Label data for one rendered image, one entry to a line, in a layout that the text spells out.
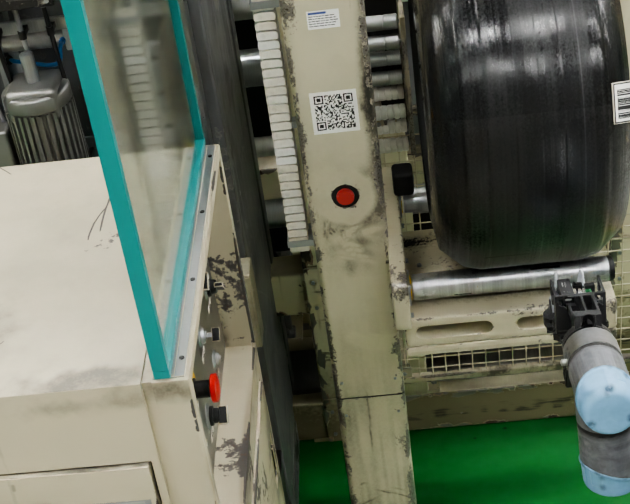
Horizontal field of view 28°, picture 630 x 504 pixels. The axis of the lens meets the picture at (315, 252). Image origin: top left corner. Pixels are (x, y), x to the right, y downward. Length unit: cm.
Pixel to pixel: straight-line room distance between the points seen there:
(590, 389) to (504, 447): 153
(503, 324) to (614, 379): 55
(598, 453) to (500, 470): 140
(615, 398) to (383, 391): 81
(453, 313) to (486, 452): 104
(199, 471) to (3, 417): 24
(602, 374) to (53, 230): 76
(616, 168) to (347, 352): 66
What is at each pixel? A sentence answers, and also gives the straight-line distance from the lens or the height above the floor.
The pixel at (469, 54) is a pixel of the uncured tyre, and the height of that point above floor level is 136.
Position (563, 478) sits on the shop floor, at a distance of 307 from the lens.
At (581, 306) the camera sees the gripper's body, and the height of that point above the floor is 108.
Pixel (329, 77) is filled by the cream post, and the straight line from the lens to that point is 199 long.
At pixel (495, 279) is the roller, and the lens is 212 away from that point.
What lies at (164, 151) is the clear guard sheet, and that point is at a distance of 157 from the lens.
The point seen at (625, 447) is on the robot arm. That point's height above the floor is 99.
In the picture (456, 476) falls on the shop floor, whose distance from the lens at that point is 308.
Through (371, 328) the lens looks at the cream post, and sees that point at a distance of 226.
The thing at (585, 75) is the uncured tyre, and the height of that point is 132.
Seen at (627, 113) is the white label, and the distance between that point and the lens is 188.
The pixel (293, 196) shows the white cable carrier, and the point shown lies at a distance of 211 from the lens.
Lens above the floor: 215
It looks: 34 degrees down
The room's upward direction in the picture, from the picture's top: 8 degrees counter-clockwise
